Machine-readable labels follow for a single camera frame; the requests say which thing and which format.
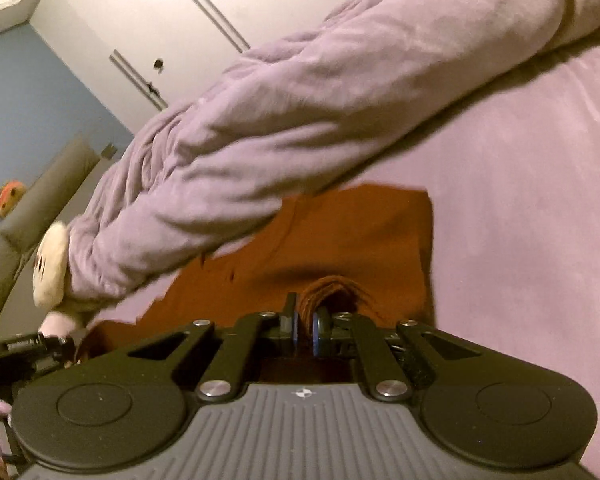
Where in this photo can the grey padded headboard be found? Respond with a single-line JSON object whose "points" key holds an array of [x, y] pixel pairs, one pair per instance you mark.
{"points": [[60, 193]]}

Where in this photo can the lilac rumpled duvet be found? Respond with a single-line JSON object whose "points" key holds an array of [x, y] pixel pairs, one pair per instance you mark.
{"points": [[293, 116]]}

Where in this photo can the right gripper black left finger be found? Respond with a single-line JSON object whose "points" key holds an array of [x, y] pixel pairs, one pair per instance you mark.
{"points": [[255, 339]]}

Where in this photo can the orange plush toy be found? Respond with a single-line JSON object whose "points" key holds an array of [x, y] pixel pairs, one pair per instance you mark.
{"points": [[11, 192]]}

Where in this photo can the cream plush toy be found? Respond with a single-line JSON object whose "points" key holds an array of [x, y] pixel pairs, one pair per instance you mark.
{"points": [[50, 267]]}

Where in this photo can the rust brown button cardigan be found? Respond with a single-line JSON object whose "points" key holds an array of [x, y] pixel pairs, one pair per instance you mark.
{"points": [[367, 248]]}

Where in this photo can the lilac bed sheet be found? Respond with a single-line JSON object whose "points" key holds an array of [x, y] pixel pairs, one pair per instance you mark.
{"points": [[513, 174]]}

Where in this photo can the white wardrobe with handles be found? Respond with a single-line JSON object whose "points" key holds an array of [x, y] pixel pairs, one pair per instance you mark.
{"points": [[139, 56]]}

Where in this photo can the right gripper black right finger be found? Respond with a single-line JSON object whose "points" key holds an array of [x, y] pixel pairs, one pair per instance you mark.
{"points": [[350, 335]]}

